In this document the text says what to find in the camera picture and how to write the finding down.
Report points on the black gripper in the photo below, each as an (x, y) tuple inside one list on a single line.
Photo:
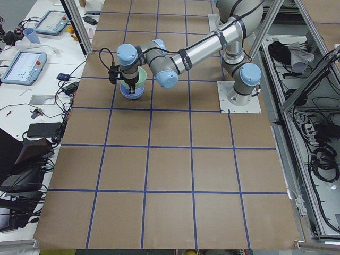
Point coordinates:
[(130, 84)]

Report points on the green bowl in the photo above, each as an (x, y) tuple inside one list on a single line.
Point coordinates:
[(142, 75)]

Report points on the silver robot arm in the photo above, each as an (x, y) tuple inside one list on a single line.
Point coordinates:
[(238, 19)]

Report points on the blue bowl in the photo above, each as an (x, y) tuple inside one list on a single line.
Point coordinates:
[(138, 92)]

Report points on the black power adapter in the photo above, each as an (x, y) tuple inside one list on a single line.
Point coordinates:
[(90, 20)]

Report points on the far teach pendant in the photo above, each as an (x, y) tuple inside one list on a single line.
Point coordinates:
[(52, 23)]

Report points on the teach pendant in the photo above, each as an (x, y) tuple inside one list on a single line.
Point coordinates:
[(25, 68), (52, 23)]

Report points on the near teach pendant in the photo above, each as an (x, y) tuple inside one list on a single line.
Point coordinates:
[(25, 68)]

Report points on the blue plastic cup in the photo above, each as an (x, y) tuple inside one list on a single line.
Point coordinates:
[(31, 35)]

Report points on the black monitor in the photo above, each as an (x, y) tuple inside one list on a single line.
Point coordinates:
[(16, 155)]

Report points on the aluminium frame post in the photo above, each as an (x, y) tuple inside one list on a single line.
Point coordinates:
[(74, 17)]

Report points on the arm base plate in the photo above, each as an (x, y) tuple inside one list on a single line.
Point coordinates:
[(232, 102)]

